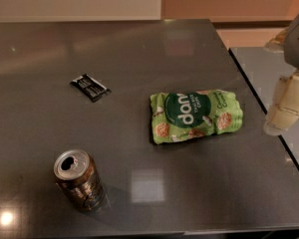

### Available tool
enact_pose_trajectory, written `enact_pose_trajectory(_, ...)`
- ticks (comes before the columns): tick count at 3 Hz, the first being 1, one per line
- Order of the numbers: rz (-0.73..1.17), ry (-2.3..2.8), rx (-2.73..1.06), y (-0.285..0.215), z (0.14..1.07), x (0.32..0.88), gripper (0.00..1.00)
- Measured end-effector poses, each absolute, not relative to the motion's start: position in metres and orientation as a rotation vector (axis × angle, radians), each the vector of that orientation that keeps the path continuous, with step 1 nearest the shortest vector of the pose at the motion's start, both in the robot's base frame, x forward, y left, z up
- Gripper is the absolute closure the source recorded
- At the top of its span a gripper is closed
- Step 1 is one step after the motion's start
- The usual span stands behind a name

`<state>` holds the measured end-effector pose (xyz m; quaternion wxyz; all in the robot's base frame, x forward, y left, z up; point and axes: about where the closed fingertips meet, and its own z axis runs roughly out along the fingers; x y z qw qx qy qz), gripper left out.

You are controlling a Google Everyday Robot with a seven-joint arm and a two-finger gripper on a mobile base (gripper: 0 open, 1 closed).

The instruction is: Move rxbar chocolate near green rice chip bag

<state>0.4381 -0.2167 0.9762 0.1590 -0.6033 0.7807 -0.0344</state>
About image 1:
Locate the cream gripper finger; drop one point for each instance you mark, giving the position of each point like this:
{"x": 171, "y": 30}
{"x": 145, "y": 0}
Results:
{"x": 276, "y": 44}
{"x": 284, "y": 110}

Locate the black rxbar chocolate wrapper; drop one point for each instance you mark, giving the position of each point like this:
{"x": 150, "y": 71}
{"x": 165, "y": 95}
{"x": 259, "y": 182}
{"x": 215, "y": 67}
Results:
{"x": 90, "y": 87}

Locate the green rice chip bag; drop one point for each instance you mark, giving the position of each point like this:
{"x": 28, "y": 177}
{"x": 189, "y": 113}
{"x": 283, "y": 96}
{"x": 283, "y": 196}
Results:
{"x": 181, "y": 117}

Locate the grey side table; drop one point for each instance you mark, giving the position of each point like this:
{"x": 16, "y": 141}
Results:
{"x": 264, "y": 72}

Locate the brown opened soda can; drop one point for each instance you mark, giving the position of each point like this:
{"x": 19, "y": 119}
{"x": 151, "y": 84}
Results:
{"x": 76, "y": 175}

